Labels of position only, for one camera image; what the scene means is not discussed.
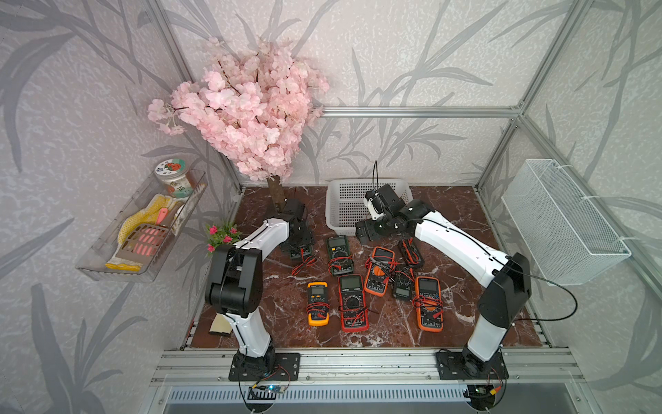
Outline dark green multimeter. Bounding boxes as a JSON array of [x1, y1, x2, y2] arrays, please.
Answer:
[[326, 236, 354, 276], [289, 244, 314, 263]]

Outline orange Victor multimeter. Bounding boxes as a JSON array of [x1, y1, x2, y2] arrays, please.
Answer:
[[364, 247, 398, 297]]

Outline large red Aneng multimeter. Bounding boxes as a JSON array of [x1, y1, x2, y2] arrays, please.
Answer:
[[338, 274, 369, 333]]

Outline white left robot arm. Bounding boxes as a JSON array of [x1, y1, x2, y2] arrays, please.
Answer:
[[204, 199, 314, 359]]

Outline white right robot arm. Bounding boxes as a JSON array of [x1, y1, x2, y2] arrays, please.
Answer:
[[355, 185, 531, 366]]

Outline white plastic perforated basket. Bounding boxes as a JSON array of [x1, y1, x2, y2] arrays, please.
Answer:
[[324, 178, 414, 237]]

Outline slim black multimeter with probes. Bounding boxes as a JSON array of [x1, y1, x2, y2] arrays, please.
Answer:
[[398, 237, 424, 269]]

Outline small black multimeter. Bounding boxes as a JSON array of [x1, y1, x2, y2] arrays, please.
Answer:
[[391, 265, 415, 301]]

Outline orange multimeter front right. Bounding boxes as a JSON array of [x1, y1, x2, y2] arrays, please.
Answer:
[[413, 276, 444, 333]]

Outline yellow Aneng multimeter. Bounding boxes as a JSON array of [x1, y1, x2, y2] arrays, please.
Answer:
[[306, 282, 330, 327]]

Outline small potted pink flowers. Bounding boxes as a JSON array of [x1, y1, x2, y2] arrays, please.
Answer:
[[207, 223, 241, 253]]

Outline pink cherry blossom tree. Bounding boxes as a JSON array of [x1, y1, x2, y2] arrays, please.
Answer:
[[148, 38, 329, 213]]

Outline jar with strawberry lid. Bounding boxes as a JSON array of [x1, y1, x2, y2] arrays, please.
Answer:
[[154, 158, 194, 198]]

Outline black yellow work glove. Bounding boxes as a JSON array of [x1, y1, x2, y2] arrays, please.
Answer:
[[209, 314, 233, 336]]

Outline pink brown grater tool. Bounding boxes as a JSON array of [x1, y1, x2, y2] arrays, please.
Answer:
[[115, 209, 170, 272]]

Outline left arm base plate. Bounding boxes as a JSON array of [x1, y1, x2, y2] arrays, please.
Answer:
[[229, 352, 301, 382]]

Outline clear acrylic wall shelf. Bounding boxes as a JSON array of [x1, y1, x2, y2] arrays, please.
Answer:
[[75, 169, 208, 283]]

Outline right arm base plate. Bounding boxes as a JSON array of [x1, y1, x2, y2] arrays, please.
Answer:
[[435, 348, 510, 381]]

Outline white wire mesh basket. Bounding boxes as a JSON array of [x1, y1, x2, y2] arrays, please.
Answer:
[[502, 159, 631, 286]]

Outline aluminium front rail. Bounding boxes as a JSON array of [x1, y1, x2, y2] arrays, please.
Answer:
[[150, 348, 586, 386]]

